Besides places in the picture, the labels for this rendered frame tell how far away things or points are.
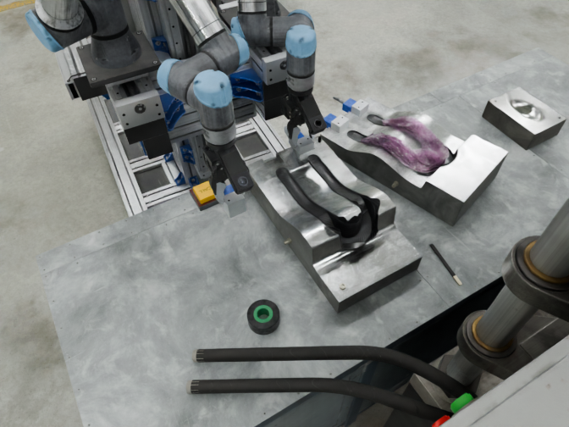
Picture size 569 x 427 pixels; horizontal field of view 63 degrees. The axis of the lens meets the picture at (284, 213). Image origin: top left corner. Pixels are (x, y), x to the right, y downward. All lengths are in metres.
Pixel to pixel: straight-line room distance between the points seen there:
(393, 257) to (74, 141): 2.26
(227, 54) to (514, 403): 0.90
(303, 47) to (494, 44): 2.77
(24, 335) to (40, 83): 1.88
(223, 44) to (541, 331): 0.89
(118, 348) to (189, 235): 0.36
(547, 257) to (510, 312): 0.15
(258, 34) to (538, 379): 1.06
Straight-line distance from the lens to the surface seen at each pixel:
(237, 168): 1.07
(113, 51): 1.56
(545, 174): 1.66
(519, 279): 0.75
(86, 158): 2.91
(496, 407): 0.44
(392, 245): 1.25
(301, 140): 1.40
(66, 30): 1.42
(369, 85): 3.21
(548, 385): 0.47
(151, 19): 1.78
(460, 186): 1.36
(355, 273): 1.18
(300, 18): 1.31
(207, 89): 0.97
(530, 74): 2.07
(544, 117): 1.76
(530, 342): 1.00
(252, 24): 1.29
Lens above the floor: 1.87
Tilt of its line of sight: 51 degrees down
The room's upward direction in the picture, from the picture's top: 1 degrees counter-clockwise
